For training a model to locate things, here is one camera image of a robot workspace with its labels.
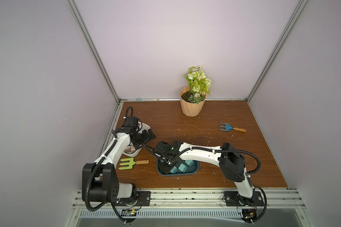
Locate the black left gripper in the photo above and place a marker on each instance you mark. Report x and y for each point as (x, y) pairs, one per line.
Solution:
(146, 137)

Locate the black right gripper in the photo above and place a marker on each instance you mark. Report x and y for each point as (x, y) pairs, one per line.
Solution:
(165, 158)

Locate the white storage box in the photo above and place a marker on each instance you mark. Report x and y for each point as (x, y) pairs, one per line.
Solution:
(141, 137)

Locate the pink plug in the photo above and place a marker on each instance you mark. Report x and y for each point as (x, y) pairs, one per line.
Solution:
(129, 150)

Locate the teal plug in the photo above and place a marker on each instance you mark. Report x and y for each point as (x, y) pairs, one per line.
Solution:
(189, 162)
(182, 168)
(174, 170)

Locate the dark teal storage box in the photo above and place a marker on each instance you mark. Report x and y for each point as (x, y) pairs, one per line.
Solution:
(164, 169)

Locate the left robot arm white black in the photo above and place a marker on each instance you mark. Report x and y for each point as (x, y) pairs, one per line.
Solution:
(100, 184)

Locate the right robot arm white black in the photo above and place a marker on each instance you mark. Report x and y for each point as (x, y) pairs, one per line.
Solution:
(236, 165)

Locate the peach ribbed flower pot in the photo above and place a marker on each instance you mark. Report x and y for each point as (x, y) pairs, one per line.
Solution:
(190, 109)

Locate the artificial green flower plant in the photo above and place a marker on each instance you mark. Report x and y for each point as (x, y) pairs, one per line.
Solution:
(199, 85)

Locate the green garden fork wooden handle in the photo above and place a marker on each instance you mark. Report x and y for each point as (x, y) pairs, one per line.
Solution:
(128, 163)

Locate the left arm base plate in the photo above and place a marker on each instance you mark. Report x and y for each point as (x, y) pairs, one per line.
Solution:
(141, 198)

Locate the blue garden rake wooden handle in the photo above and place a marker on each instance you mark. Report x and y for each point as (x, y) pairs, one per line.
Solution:
(227, 127)

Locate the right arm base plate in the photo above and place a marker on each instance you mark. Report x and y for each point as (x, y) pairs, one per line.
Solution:
(232, 198)

